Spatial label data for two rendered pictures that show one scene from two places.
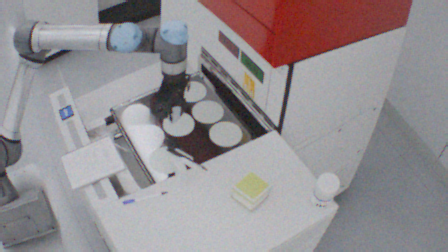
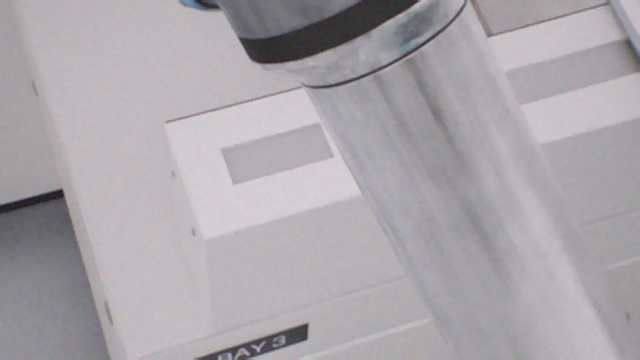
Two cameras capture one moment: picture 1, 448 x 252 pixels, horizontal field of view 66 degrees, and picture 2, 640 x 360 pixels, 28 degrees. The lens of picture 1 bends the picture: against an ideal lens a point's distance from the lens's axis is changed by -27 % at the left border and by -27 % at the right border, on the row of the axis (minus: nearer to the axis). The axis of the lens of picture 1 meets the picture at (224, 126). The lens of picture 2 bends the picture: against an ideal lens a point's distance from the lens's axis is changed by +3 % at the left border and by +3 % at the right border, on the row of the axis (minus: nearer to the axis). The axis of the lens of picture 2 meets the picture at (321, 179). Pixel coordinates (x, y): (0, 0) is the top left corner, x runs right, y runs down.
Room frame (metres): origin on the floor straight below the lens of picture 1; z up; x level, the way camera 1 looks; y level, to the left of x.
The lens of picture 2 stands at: (0.86, 1.04, 1.67)
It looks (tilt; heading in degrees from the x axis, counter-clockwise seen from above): 58 degrees down; 283
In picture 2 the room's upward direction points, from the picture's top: 4 degrees clockwise
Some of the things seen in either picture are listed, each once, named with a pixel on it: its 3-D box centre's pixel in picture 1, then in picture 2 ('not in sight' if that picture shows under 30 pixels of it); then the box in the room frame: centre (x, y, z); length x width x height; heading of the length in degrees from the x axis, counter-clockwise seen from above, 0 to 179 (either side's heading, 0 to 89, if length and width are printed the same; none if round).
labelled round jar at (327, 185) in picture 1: (324, 192); not in sight; (0.67, -0.29, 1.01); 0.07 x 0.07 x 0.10
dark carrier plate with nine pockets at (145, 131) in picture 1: (178, 124); not in sight; (0.98, 0.14, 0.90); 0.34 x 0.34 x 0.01; 36
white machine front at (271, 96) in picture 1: (209, 41); not in sight; (1.27, 0.07, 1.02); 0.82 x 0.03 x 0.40; 36
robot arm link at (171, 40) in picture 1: (172, 40); not in sight; (0.94, 0.15, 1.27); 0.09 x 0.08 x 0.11; 87
